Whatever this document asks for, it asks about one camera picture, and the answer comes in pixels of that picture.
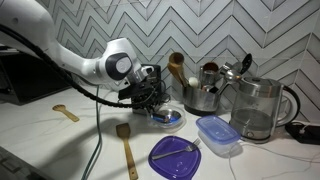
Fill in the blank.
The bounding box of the long wooden spoon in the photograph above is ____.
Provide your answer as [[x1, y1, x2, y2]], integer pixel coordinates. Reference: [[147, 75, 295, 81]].
[[52, 104, 79, 122]]

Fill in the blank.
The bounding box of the glass electric kettle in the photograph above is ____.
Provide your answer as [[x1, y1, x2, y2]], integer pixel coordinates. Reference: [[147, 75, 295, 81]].
[[219, 77, 301, 144]]

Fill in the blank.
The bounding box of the black power adapter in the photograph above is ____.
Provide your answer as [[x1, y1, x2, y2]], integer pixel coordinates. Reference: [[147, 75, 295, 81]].
[[285, 122, 320, 145]]

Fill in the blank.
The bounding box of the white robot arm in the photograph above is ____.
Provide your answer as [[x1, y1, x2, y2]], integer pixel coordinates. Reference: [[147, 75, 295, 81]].
[[0, 0, 155, 108]]

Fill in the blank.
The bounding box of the wooden spoon in holder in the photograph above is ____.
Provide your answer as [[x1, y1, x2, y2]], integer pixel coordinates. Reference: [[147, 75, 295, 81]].
[[167, 52, 187, 87]]

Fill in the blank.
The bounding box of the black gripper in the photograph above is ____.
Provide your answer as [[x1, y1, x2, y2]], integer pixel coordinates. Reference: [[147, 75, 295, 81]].
[[118, 65, 161, 107]]

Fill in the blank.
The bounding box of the steel utensil holder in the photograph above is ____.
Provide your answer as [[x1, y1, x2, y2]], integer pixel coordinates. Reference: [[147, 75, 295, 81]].
[[183, 87, 218, 116]]

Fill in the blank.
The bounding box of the clear lunchbox with silver plate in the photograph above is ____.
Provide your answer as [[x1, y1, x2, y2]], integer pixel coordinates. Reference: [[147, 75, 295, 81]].
[[147, 104, 186, 133]]

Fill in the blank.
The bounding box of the silver fork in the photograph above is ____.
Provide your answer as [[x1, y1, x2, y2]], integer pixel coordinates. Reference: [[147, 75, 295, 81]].
[[151, 138, 201, 160]]

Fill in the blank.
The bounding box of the blue packet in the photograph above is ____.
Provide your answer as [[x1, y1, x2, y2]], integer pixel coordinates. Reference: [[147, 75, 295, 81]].
[[151, 113, 170, 122]]

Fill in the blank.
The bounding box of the wooden spatula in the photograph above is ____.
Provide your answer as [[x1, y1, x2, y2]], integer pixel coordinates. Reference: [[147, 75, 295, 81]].
[[116, 123, 138, 180]]

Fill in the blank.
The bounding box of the dark blue power cable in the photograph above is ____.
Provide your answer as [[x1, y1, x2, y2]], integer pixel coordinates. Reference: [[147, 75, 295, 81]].
[[80, 85, 103, 180]]

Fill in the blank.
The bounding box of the purple plastic lid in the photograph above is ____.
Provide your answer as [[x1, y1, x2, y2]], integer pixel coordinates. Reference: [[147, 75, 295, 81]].
[[148, 136, 202, 180]]

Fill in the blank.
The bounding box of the clear container with blue lid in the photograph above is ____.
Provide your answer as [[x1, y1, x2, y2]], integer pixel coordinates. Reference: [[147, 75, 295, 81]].
[[196, 115, 242, 158]]

